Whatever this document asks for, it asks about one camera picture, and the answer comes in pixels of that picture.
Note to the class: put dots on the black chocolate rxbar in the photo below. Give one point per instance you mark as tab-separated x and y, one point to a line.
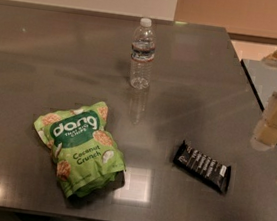
208	170

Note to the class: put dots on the clear plastic water bottle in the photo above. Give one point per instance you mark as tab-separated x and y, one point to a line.
142	54

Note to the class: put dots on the green coconut chips bag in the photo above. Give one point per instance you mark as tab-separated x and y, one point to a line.
85	154

